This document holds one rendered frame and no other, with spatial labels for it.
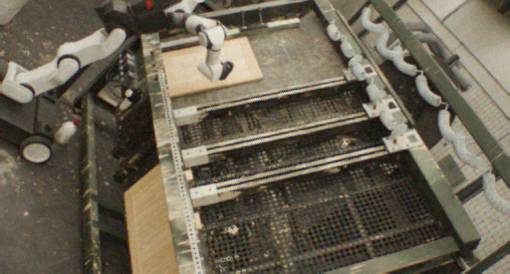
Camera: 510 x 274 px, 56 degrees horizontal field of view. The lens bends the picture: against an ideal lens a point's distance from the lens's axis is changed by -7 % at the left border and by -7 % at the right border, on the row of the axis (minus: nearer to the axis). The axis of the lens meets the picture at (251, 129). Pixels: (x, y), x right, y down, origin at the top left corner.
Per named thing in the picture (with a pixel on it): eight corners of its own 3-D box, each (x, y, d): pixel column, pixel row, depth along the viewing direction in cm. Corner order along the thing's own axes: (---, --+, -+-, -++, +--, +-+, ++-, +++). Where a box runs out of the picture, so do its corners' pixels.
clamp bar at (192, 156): (182, 156, 269) (175, 125, 252) (391, 112, 285) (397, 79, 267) (185, 170, 262) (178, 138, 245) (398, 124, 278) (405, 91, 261)
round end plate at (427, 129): (328, 99, 360) (417, 28, 333) (332, 103, 363) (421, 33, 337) (372, 184, 305) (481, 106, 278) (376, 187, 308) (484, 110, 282)
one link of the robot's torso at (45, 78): (5, 96, 285) (68, 55, 278) (9, 75, 299) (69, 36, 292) (23, 111, 296) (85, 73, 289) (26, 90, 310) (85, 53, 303)
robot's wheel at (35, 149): (13, 151, 292) (37, 136, 288) (14, 145, 295) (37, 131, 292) (36, 168, 306) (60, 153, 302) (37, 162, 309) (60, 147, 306)
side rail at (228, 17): (158, 35, 360) (156, 22, 352) (306, 8, 374) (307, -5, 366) (159, 39, 356) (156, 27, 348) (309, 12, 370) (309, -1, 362)
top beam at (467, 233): (306, 1, 370) (306, -11, 363) (319, -1, 372) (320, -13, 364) (457, 255, 218) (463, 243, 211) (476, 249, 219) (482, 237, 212)
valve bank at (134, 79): (104, 60, 333) (127, 36, 325) (120, 70, 342) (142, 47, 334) (106, 109, 299) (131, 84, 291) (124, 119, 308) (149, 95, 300)
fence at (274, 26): (160, 48, 338) (159, 43, 336) (297, 22, 351) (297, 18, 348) (161, 52, 335) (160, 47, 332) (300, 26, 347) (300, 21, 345)
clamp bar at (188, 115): (174, 117, 291) (167, 85, 274) (370, 77, 306) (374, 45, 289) (177, 129, 284) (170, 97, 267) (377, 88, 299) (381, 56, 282)
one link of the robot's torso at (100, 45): (51, 65, 281) (117, 24, 274) (52, 48, 293) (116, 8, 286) (67, 82, 292) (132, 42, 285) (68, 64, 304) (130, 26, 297)
